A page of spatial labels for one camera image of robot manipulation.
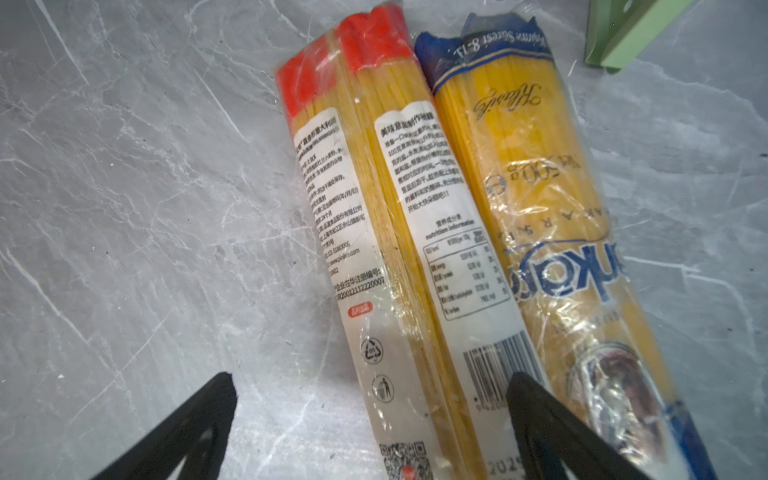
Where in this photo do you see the red spaghetti bag white label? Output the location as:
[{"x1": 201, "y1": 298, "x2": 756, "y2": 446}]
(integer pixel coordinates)
[{"x1": 275, "y1": 1, "x2": 542, "y2": 479}]

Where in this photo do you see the blue yellow spaghetti bag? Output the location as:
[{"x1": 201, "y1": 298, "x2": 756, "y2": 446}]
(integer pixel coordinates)
[{"x1": 414, "y1": 5, "x2": 715, "y2": 479}]

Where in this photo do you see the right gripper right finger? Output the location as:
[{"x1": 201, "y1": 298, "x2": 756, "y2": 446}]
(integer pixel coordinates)
[{"x1": 506, "y1": 372, "x2": 647, "y2": 480}]

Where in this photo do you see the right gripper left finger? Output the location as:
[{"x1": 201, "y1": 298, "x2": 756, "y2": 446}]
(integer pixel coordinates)
[{"x1": 95, "y1": 372, "x2": 237, "y2": 479}]

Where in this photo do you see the green two-tier wooden shelf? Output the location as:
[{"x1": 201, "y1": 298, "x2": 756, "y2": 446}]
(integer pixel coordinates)
[{"x1": 585, "y1": 0, "x2": 693, "y2": 72}]

